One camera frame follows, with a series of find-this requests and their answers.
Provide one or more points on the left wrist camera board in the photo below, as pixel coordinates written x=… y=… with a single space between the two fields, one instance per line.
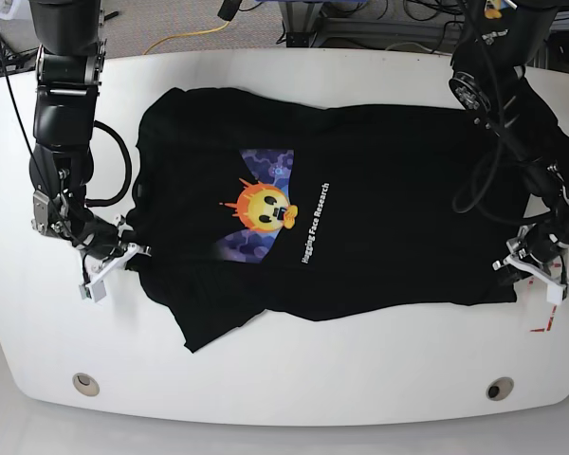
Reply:
x=557 y=293

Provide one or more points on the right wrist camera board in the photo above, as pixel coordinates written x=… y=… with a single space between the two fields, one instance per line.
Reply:
x=94 y=290

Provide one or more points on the black tripod stand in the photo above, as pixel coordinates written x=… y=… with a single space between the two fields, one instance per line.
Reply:
x=16 y=61

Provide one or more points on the left table cable grommet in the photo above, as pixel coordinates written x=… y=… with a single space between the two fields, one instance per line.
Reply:
x=86 y=384

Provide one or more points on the table cable grommet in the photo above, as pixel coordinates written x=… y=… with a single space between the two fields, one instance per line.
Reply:
x=86 y=384
x=500 y=389

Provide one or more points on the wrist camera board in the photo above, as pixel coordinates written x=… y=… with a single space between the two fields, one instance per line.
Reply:
x=557 y=293
x=94 y=290

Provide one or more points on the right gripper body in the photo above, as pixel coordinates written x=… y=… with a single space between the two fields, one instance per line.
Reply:
x=103 y=241

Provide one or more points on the aluminium frame post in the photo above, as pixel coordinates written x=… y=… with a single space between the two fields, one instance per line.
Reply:
x=299 y=19

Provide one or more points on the right table cable grommet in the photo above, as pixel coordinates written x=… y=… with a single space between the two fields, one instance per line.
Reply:
x=500 y=389

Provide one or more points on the red tape rectangle marking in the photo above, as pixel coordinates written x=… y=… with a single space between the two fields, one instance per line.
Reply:
x=539 y=310

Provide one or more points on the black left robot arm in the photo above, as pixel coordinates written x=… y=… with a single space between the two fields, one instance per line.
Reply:
x=498 y=40

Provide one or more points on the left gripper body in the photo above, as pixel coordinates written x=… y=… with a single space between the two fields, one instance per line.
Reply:
x=536 y=252

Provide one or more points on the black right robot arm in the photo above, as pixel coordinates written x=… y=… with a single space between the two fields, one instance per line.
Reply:
x=68 y=69

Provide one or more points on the black printed T-shirt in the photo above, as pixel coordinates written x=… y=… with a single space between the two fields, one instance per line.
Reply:
x=250 y=204

